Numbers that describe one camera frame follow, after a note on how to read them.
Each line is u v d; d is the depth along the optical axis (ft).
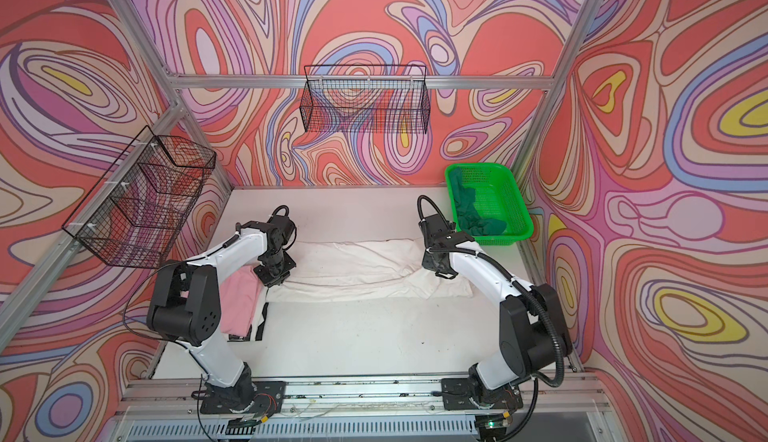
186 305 1.55
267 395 2.40
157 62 2.71
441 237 2.21
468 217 3.43
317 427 2.31
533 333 1.43
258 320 2.74
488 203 3.78
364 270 3.16
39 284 1.77
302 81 6.45
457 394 2.41
